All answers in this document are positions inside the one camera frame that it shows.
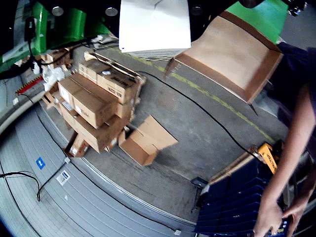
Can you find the cardboard carton black print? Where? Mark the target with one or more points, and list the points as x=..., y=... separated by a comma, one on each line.
x=121, y=86

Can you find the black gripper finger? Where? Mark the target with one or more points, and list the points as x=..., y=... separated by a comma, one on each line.
x=98, y=7
x=200, y=14

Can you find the stacked blue plastic bins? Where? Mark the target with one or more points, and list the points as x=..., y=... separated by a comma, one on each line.
x=232, y=202

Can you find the white label sticker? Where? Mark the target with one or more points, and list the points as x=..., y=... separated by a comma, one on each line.
x=63, y=177

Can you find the white carton with cow spots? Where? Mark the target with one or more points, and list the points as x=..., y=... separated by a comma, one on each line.
x=155, y=24

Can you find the black floor stand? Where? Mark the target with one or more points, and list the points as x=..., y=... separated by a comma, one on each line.
x=198, y=184

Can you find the large brown cardboard carton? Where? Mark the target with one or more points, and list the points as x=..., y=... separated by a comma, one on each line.
x=103, y=135

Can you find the long carton white labels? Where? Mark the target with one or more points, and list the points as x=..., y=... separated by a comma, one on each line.
x=86, y=101

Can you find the small plain cardboard carton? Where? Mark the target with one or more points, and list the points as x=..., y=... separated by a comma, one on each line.
x=90, y=70

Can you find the small carton red print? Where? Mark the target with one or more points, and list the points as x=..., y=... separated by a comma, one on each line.
x=77, y=146

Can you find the green metal machine cabinet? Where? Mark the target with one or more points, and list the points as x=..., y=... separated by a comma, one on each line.
x=71, y=24

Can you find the handheld controller device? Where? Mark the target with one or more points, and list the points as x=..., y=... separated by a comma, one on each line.
x=281, y=228

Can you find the person's right forearm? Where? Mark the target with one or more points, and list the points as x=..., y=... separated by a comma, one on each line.
x=293, y=138

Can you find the open empty cardboard carton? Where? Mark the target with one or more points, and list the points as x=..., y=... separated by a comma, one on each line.
x=145, y=140

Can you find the person in purple shirt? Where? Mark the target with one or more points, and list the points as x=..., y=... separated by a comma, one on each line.
x=291, y=81

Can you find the open brown cardboard box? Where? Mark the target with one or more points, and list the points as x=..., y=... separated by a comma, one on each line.
x=229, y=54

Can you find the wooden pallet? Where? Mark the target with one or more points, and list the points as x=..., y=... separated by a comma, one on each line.
x=229, y=168

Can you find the person's left hand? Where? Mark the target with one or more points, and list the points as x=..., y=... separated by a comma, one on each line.
x=296, y=217

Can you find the yellow pallet jack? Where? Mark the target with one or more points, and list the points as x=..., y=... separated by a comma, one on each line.
x=269, y=155

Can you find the crumpled clear plastic wrap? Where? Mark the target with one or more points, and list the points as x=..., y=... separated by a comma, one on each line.
x=51, y=76

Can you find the person's right hand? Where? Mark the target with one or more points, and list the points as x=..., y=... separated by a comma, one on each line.
x=267, y=217

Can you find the blue square sticker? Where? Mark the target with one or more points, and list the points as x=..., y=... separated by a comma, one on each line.
x=40, y=163

